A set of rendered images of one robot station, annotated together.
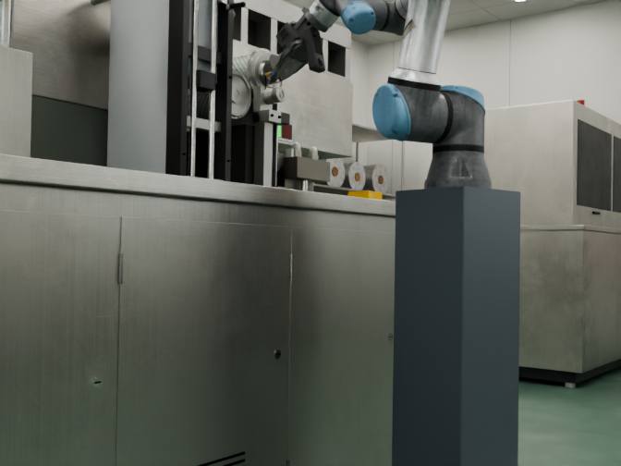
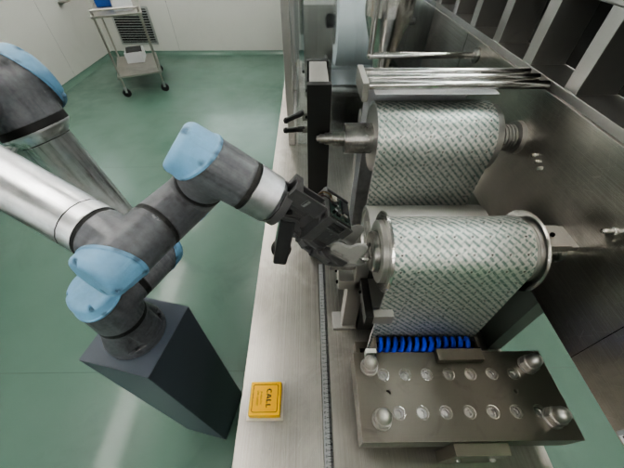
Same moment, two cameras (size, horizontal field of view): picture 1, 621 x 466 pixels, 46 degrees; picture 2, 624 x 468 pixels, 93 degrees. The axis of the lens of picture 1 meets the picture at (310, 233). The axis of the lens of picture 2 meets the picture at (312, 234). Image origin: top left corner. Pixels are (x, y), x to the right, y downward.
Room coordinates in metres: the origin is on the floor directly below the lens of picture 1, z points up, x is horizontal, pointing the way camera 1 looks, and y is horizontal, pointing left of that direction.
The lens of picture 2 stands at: (2.24, -0.18, 1.67)
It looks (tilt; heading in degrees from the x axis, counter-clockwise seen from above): 47 degrees down; 142
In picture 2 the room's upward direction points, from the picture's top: straight up
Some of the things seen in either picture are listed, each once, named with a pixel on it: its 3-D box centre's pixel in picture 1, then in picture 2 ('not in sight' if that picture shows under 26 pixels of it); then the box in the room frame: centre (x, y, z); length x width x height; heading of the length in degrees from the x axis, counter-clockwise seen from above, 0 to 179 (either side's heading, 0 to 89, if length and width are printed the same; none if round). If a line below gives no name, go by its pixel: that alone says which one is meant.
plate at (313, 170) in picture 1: (263, 172); (453, 396); (2.29, 0.15, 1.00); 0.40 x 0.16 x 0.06; 52
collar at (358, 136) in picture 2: not in sight; (357, 138); (1.84, 0.27, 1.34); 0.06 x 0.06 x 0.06; 52
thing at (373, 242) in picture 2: (268, 74); (375, 251); (2.04, 0.13, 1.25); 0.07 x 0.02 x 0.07; 142
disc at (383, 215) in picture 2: (264, 75); (382, 251); (2.05, 0.14, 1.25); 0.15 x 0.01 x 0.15; 142
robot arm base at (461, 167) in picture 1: (457, 169); (128, 322); (1.67, -0.33, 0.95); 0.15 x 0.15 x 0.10
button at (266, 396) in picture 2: (365, 196); (266, 399); (2.03, -0.15, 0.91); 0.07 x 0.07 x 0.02; 52
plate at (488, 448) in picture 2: not in sight; (471, 454); (2.37, 0.10, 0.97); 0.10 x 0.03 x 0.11; 52
